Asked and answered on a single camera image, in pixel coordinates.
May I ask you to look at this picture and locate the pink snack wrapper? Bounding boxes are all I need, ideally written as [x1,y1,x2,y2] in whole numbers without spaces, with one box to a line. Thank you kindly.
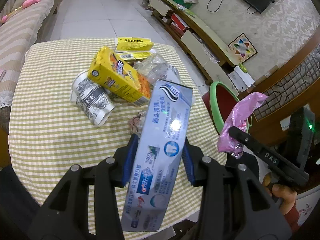
[217,92,267,159]

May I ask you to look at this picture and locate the blue toothpaste box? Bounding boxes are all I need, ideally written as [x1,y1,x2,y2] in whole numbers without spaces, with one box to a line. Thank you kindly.
[121,80,193,232]

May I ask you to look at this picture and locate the newspaper ball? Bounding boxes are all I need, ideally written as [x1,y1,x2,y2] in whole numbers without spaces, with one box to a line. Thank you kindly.
[129,111,146,137]

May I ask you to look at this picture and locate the yellow medicine box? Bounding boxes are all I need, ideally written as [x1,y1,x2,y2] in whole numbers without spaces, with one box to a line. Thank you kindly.
[115,37,154,52]

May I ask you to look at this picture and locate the green rimmed red trash bin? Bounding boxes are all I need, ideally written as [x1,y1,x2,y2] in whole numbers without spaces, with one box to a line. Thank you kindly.
[202,81,239,134]

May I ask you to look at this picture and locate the person's right hand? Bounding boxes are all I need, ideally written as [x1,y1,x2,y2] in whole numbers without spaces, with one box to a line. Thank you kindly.
[262,173,297,215]

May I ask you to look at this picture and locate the wooden lattice door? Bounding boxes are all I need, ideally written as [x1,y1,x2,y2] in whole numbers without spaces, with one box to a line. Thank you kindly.
[238,29,319,146]

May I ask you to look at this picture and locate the checkered yellow tablecloth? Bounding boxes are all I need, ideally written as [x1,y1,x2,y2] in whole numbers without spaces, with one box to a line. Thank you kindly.
[8,38,227,232]

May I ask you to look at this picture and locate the white shoe box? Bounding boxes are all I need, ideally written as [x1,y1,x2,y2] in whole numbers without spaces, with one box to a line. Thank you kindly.
[228,66,255,92]

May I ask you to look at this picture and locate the chinese checkers board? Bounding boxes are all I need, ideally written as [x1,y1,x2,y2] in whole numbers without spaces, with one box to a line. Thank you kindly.
[228,33,258,63]

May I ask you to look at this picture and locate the long tv cabinet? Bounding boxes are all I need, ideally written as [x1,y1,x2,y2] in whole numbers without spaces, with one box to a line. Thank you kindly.
[149,0,240,95]

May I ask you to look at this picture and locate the yellow orange snack box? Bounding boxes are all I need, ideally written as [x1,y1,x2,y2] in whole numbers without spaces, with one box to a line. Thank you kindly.
[87,46,151,107]

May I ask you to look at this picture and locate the crushed clear plastic bottle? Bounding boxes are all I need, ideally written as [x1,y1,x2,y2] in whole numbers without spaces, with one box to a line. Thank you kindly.
[133,53,181,86]

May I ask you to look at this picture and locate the flat yellow packet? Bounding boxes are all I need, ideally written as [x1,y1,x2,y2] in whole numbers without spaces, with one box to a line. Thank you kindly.
[115,51,152,61]

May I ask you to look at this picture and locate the red book in cabinet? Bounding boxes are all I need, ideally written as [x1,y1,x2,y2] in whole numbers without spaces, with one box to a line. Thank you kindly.
[171,13,190,32]

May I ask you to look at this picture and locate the striped beige sofa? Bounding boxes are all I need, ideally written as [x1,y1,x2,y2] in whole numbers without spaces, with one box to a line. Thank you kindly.
[1,0,58,108]

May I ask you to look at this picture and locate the pink toy wand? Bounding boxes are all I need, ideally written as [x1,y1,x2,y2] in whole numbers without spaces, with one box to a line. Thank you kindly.
[1,0,41,24]

